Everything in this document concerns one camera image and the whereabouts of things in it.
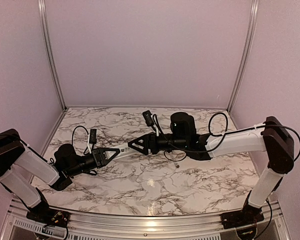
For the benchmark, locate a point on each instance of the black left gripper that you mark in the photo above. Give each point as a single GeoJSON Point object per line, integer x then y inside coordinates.
{"type": "Point", "coordinates": [98, 155]}

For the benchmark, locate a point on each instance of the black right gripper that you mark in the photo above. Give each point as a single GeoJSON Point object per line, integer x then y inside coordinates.
{"type": "Point", "coordinates": [149, 142]}

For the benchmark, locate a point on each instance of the white remote control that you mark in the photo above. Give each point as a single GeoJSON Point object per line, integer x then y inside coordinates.
{"type": "Point", "coordinates": [123, 151]}

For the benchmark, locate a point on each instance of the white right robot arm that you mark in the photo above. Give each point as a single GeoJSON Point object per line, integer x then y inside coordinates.
{"type": "Point", "coordinates": [269, 139]}

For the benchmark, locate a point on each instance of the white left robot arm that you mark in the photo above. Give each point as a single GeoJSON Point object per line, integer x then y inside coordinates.
{"type": "Point", "coordinates": [15, 154]}

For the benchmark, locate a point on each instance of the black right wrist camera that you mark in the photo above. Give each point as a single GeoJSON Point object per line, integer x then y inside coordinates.
{"type": "Point", "coordinates": [147, 115]}

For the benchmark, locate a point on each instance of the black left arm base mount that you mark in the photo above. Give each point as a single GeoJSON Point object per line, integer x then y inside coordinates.
{"type": "Point", "coordinates": [48, 216]}

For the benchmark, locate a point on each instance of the aluminium front frame rail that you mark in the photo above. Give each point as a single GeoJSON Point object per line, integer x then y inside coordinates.
{"type": "Point", "coordinates": [98, 226]}

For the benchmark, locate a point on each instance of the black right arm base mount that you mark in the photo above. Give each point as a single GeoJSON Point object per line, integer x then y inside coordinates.
{"type": "Point", "coordinates": [246, 216]}

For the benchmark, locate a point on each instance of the aluminium frame corner post left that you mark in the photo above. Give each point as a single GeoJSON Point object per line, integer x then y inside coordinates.
{"type": "Point", "coordinates": [49, 52]}

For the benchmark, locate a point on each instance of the aluminium frame corner post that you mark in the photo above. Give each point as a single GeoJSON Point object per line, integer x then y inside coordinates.
{"type": "Point", "coordinates": [251, 29]}
{"type": "Point", "coordinates": [49, 52]}

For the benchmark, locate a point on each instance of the aluminium frame corner post right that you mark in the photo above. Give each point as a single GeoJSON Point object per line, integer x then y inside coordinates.
{"type": "Point", "coordinates": [251, 29]}

